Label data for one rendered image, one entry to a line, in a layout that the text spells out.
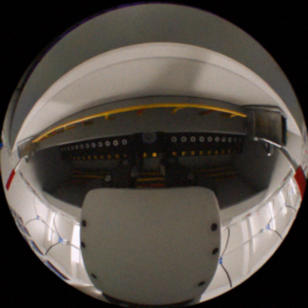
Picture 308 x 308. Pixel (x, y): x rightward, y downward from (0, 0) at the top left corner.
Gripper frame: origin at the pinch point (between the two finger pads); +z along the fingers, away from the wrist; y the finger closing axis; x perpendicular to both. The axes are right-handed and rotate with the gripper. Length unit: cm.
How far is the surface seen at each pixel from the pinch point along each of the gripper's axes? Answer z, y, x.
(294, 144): -4.9, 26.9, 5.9
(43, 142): -1.8, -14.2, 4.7
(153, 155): 6.5, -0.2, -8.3
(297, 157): -7.2, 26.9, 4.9
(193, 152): 6.7, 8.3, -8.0
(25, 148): -4.4, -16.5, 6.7
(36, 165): -1.1, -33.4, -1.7
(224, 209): -6.5, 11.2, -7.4
